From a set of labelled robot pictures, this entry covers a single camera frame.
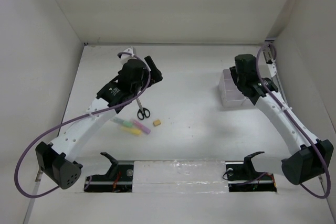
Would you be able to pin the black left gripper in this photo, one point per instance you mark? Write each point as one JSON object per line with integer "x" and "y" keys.
{"x": 155, "y": 74}

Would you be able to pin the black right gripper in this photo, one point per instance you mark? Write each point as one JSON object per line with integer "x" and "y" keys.
{"x": 233, "y": 70}

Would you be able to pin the black handled scissors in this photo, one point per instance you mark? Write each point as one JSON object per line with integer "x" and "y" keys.
{"x": 143, "y": 112}

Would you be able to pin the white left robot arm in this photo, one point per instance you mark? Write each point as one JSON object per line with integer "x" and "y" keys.
{"x": 57, "y": 158}

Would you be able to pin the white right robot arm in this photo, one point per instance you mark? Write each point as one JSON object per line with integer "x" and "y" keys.
{"x": 309, "y": 156}

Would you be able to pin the white divided organizer left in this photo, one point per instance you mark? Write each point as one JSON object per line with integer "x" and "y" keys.
{"x": 230, "y": 96}

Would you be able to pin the yellow eraser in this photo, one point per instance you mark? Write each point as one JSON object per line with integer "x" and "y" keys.
{"x": 156, "y": 122}

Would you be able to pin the pink highlighter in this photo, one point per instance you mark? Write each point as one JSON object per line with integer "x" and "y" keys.
{"x": 141, "y": 127}

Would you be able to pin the yellow highlighter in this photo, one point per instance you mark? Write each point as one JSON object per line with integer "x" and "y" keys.
{"x": 131, "y": 130}

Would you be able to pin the green highlighter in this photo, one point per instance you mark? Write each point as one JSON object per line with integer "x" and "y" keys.
{"x": 122, "y": 122}

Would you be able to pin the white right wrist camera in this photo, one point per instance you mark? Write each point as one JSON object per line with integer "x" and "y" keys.
{"x": 270, "y": 58}

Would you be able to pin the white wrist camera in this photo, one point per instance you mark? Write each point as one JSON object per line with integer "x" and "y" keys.
{"x": 126, "y": 55}
{"x": 270, "y": 58}

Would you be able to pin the aluminium rail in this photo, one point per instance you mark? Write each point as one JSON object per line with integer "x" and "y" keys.
{"x": 276, "y": 78}

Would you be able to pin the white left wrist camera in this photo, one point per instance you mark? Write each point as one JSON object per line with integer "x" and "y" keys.
{"x": 126, "y": 55}

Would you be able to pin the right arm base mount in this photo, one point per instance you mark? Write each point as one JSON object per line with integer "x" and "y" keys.
{"x": 242, "y": 176}

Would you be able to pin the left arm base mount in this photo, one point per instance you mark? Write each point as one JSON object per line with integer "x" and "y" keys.
{"x": 117, "y": 179}

